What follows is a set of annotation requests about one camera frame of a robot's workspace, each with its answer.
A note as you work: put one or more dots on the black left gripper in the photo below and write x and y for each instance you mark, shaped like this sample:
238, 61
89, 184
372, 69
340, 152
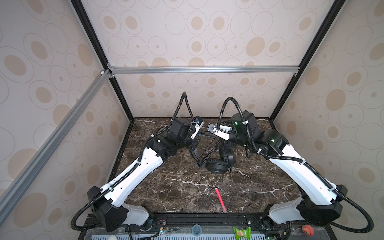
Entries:
193, 146

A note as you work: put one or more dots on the black blue headphones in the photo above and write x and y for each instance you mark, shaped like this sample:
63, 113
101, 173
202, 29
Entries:
218, 157

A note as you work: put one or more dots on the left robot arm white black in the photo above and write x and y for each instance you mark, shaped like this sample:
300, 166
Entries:
108, 202

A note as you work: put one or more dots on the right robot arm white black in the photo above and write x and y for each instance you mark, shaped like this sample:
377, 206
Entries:
320, 202

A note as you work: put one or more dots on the pink marker pen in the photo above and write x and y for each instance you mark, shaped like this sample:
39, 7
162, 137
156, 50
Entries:
221, 200

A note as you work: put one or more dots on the blue tape roll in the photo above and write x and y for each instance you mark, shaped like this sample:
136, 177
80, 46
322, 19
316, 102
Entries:
196, 230

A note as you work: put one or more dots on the green snack packet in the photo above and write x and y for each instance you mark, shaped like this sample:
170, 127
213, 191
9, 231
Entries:
242, 233

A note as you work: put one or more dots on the red round object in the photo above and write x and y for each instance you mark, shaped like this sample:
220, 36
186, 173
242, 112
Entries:
308, 230

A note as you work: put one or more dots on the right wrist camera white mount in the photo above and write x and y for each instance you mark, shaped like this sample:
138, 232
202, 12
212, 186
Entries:
220, 131

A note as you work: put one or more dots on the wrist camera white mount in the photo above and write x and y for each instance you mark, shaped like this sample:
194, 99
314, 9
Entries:
220, 131
196, 126

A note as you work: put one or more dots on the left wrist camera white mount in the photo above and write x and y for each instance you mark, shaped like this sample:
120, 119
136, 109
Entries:
196, 126

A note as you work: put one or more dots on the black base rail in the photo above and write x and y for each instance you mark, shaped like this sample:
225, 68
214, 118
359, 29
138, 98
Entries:
215, 226

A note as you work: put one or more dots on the aluminium back rail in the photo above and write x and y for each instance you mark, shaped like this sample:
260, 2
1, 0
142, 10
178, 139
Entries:
205, 70

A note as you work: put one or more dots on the aluminium rail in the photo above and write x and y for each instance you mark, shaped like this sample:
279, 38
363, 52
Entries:
29, 173
205, 70

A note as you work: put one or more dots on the aluminium left rail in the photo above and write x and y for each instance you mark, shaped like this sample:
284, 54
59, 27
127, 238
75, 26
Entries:
29, 173

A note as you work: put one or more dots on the black corner frame post left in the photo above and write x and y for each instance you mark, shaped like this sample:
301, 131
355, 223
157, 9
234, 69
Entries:
96, 44

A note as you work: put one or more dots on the black corner frame post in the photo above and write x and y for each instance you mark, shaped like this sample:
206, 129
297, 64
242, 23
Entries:
324, 28
96, 44

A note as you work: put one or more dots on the black corner frame post right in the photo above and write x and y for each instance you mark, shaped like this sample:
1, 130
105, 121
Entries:
324, 28

